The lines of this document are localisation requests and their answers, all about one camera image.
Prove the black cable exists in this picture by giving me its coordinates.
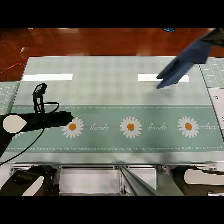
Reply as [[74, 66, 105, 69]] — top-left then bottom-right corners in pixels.
[[0, 127, 46, 167]]

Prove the blue shirt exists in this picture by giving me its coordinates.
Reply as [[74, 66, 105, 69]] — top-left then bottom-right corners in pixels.
[[155, 30, 224, 90]]

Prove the white printed garment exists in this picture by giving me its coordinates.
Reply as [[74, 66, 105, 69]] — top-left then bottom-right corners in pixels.
[[208, 87, 224, 141]]

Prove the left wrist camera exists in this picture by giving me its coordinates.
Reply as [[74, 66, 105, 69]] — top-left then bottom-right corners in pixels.
[[31, 82, 61, 115]]

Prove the silver frame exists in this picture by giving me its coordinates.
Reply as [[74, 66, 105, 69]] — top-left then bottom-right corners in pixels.
[[0, 161, 224, 197]]

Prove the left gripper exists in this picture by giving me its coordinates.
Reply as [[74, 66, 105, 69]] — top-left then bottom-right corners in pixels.
[[49, 110, 75, 129]]

